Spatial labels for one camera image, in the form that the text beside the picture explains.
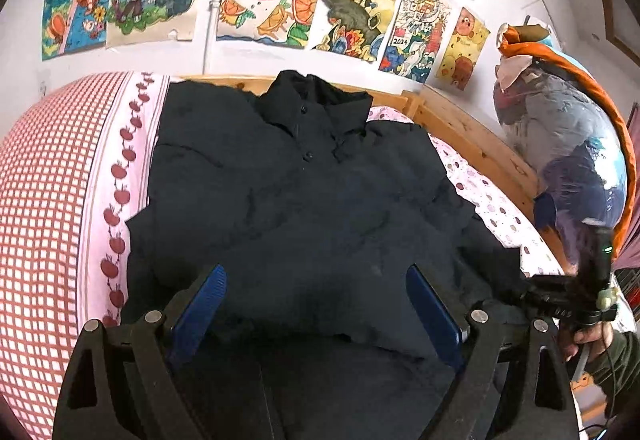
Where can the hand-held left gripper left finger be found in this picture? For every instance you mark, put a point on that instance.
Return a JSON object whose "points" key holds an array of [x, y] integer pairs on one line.
{"points": [[199, 307]]}

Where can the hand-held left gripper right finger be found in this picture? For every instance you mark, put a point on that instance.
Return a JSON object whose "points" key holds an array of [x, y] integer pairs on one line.
{"points": [[434, 315]]}

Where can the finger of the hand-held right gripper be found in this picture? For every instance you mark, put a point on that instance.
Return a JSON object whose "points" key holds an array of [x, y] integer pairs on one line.
{"points": [[545, 295]]}

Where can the black collared shirt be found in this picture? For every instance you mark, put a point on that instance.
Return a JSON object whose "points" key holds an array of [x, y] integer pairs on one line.
{"points": [[300, 220]]}

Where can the person's right forearm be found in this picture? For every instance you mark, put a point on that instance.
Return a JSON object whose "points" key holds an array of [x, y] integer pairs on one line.
{"points": [[617, 365]]}

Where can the person's right hand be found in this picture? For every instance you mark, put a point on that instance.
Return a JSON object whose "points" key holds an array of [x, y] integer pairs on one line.
{"points": [[582, 342]]}

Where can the pink apple-print bed sheet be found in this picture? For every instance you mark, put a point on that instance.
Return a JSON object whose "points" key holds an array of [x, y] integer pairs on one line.
{"points": [[492, 212]]}

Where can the red checked quilt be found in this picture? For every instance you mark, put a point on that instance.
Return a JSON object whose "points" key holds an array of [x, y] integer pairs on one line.
{"points": [[55, 200]]}

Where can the wooden bed frame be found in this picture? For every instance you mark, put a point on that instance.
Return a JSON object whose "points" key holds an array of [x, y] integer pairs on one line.
{"points": [[480, 139]]}

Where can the yellow bear wall poster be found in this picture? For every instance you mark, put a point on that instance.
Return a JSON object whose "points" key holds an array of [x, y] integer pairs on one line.
{"points": [[462, 52]]}

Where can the dark wooden wall frame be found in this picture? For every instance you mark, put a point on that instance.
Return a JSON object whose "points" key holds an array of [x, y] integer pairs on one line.
{"points": [[622, 9]]}

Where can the white wall pipe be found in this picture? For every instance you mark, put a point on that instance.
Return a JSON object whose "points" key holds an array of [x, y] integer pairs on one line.
{"points": [[209, 34]]}

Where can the city drawing wall poster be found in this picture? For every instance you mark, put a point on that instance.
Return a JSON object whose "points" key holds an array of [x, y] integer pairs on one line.
{"points": [[415, 32]]}

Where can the landscape wall poster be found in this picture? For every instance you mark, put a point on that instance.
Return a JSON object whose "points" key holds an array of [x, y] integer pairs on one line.
{"points": [[355, 9]]}

